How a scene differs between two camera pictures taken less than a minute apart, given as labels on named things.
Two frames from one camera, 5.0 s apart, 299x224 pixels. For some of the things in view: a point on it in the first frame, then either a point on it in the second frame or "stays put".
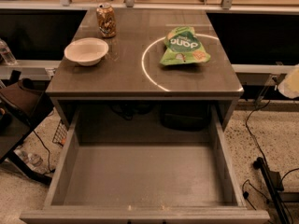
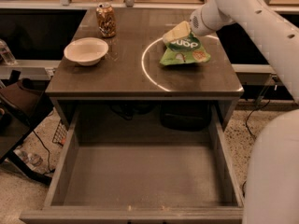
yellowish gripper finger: x=289 y=86 to x=203 y=21
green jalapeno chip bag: x=183 y=47 stays put
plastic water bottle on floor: x=31 y=158 stays put
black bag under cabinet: x=185 y=115 stays put
